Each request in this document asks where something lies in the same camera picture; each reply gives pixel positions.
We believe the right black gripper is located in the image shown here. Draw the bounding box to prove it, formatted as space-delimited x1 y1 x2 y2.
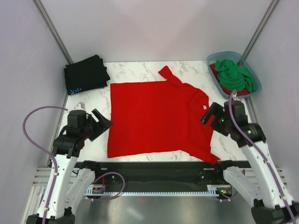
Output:
198 102 232 136

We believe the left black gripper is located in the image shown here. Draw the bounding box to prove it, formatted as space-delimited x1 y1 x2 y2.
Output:
80 109 113 141

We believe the red t shirt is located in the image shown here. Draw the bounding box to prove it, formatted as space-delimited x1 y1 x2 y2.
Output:
209 63 250 96
107 66 219 164

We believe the blue plastic basin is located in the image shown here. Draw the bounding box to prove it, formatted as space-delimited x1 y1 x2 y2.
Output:
206 51 262 98

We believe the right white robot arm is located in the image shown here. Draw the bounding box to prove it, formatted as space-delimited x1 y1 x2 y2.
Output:
200 100 299 224

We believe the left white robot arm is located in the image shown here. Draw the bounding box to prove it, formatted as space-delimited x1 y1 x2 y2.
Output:
26 109 112 224

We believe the red t shirt in basin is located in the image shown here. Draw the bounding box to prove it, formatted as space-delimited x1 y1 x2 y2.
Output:
209 63 250 96

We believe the green t shirt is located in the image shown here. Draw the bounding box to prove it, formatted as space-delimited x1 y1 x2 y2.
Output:
214 59 256 92

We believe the folded black t shirt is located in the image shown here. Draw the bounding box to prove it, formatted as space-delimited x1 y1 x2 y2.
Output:
64 55 110 95

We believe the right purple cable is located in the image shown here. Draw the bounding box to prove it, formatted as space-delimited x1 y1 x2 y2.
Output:
228 91 295 224

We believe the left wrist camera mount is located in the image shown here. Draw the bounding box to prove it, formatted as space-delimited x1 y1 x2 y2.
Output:
74 102 85 110

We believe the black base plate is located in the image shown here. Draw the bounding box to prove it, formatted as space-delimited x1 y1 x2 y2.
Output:
77 160 253 193

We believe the white slotted cable duct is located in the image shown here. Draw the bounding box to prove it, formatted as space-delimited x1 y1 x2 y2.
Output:
85 185 233 197

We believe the aluminium rail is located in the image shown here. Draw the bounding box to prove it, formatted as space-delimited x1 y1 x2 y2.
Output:
33 168 52 186

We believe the right aluminium frame post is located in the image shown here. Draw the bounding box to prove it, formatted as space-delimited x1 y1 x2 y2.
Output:
242 0 280 60

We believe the aluminium frame post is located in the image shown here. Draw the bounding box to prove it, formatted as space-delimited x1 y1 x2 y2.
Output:
242 0 280 60
32 0 73 64

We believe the left aluminium frame post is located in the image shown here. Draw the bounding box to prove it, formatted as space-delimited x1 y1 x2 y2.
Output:
32 0 73 64

